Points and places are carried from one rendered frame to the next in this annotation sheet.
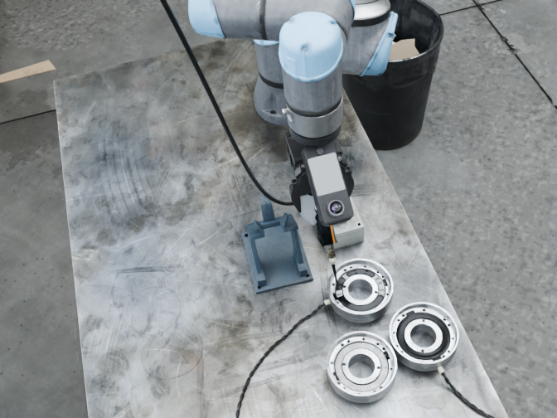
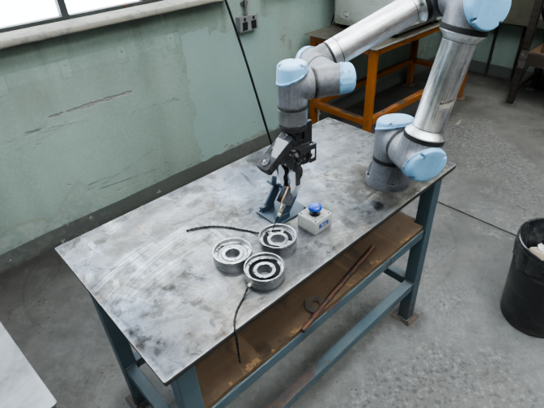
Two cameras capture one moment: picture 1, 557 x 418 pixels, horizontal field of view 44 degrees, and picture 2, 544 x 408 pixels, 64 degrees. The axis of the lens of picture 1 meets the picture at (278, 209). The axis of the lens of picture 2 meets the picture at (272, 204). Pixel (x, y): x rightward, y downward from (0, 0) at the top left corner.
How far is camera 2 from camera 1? 0.91 m
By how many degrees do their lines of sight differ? 44
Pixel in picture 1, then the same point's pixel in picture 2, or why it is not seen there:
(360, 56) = (402, 158)
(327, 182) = (274, 150)
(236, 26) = not seen: hidden behind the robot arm
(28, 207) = not seen: hidden behind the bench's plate
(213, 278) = (256, 197)
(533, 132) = not seen: outside the picture
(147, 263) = (250, 177)
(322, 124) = (281, 116)
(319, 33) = (290, 64)
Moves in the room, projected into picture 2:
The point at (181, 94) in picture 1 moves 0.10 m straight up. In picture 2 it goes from (354, 149) to (356, 125)
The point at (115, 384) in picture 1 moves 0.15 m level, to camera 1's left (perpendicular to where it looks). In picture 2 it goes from (187, 193) to (169, 174)
